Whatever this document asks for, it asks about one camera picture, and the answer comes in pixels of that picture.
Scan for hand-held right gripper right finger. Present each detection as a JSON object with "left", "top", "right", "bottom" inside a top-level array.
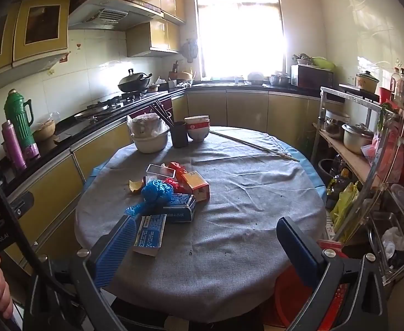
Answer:
[{"left": 277, "top": 217, "right": 389, "bottom": 331}]

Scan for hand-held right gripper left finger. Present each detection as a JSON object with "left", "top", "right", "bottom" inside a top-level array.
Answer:
[{"left": 24, "top": 215, "right": 140, "bottom": 331}]

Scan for clear pack of white sticks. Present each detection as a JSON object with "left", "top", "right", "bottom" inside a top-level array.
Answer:
[{"left": 133, "top": 214, "right": 168, "bottom": 257}]

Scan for red plastic basket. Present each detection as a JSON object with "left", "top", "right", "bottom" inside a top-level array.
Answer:
[{"left": 274, "top": 269, "right": 352, "bottom": 330}]

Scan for blue plastic bag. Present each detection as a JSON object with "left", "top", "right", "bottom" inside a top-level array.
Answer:
[{"left": 125, "top": 179, "right": 174, "bottom": 218}]

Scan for thick blue white cardboard box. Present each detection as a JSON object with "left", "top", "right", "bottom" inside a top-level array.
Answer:
[{"left": 162, "top": 193, "right": 197, "bottom": 223}]

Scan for clear plastic box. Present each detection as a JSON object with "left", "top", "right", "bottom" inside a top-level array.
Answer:
[{"left": 146, "top": 164, "right": 177, "bottom": 183}]

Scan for orange cardboard box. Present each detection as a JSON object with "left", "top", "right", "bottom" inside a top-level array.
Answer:
[{"left": 180, "top": 170, "right": 210, "bottom": 202}]

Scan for person's left hand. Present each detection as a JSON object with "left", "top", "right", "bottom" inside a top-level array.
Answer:
[{"left": 0, "top": 253, "right": 14, "bottom": 319}]

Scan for yellow green plastic bag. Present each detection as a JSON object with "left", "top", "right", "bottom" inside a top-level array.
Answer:
[{"left": 329, "top": 183, "right": 359, "bottom": 235}]

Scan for grey tablecloth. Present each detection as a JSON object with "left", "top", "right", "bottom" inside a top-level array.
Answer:
[{"left": 74, "top": 126, "right": 327, "bottom": 318}]

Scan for black bucket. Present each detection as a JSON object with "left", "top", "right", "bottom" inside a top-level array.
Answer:
[{"left": 317, "top": 159, "right": 342, "bottom": 194}]

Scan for blue table cover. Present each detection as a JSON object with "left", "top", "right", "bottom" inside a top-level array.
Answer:
[{"left": 85, "top": 127, "right": 327, "bottom": 194}]

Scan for steel tray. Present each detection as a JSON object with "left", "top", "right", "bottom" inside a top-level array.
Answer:
[{"left": 369, "top": 212, "right": 404, "bottom": 273}]

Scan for pink thermos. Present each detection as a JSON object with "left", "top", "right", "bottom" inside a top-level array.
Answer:
[{"left": 1, "top": 120, "right": 26, "bottom": 171}]

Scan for white plastic bag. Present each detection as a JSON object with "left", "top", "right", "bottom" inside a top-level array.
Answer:
[{"left": 381, "top": 227, "right": 404, "bottom": 259}]

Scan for wood and steel shelf unit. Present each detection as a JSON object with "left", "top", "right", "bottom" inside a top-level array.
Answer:
[{"left": 310, "top": 86, "right": 396, "bottom": 188}]

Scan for long wooden stick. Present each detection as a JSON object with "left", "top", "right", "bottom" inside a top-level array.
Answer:
[{"left": 209, "top": 130, "right": 301, "bottom": 162}]

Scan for white basin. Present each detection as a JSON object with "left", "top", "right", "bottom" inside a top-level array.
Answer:
[{"left": 133, "top": 133, "right": 170, "bottom": 154}]

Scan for pink plastic bag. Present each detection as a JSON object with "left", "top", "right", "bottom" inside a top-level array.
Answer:
[{"left": 361, "top": 134, "right": 384, "bottom": 168}]

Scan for tan bowl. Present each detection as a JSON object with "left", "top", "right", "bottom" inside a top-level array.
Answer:
[{"left": 33, "top": 112, "right": 57, "bottom": 142}]

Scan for green thermos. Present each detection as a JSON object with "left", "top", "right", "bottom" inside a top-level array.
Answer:
[{"left": 5, "top": 89, "right": 40, "bottom": 160}]

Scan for steel pot with lid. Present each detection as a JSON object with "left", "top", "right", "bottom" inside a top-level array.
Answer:
[{"left": 342, "top": 123, "right": 375, "bottom": 154}]

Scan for dark pot with lid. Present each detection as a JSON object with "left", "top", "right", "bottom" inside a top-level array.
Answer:
[{"left": 324, "top": 110, "right": 351, "bottom": 137}]

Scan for large red plastic bag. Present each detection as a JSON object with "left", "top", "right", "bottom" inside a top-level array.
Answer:
[{"left": 381, "top": 131, "right": 404, "bottom": 187}]

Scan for bagged white bowl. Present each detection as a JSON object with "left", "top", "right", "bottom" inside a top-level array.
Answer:
[{"left": 127, "top": 113, "right": 171, "bottom": 142}]

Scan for black chopstick holder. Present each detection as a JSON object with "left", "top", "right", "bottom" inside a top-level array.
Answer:
[{"left": 172, "top": 121, "right": 189, "bottom": 148}]

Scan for steel pan lid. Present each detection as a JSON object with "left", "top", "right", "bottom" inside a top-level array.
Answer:
[{"left": 74, "top": 105, "right": 120, "bottom": 121}]

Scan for curved steel rack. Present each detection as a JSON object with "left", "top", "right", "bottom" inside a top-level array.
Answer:
[{"left": 333, "top": 65, "right": 404, "bottom": 285}]

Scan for yellow base cabinets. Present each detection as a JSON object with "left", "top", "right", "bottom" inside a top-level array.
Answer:
[{"left": 2, "top": 88, "right": 327, "bottom": 276}]

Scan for red and white bowl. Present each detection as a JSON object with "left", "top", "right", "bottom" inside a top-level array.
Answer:
[
  {"left": 184, "top": 115, "right": 210, "bottom": 128},
  {"left": 185, "top": 126, "right": 210, "bottom": 142}
]

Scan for gas stove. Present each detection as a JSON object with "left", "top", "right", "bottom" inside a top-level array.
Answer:
[{"left": 74, "top": 91, "right": 152, "bottom": 121}]

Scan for black induction cooker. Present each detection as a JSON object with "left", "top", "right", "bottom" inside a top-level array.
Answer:
[{"left": 339, "top": 83, "right": 382, "bottom": 99}]

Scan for steel pots by sink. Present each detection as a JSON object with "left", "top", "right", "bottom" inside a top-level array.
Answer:
[{"left": 269, "top": 72, "right": 291, "bottom": 87}]

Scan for dark microwave oven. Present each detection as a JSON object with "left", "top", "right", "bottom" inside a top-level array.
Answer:
[{"left": 291, "top": 64, "right": 335, "bottom": 90}]

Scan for black wok with lid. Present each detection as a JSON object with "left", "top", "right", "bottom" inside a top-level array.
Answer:
[{"left": 117, "top": 69, "right": 153, "bottom": 94}]

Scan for enamel pot with green lid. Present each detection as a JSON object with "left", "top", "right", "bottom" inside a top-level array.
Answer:
[{"left": 356, "top": 71, "right": 381, "bottom": 94}]

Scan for green plastic basin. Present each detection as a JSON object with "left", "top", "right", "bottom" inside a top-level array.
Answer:
[{"left": 310, "top": 57, "right": 336, "bottom": 71}]

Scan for yellow framed cabinet doors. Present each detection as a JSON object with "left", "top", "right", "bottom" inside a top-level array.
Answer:
[{"left": 0, "top": 0, "right": 71, "bottom": 78}]

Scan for hanging grey cloth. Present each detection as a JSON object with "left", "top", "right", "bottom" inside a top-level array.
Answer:
[{"left": 183, "top": 39, "right": 199, "bottom": 61}]

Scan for window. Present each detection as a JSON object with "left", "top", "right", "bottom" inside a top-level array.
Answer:
[{"left": 193, "top": 0, "right": 289, "bottom": 81}]

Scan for range hood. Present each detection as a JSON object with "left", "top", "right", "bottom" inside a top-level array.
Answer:
[{"left": 67, "top": 0, "right": 164, "bottom": 31}]

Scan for black cable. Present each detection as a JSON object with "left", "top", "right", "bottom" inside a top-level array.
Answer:
[{"left": 0, "top": 172, "right": 76, "bottom": 299}]

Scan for small yellow wall cabinet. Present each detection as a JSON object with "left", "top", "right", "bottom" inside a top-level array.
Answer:
[{"left": 126, "top": 19, "right": 180, "bottom": 57}]

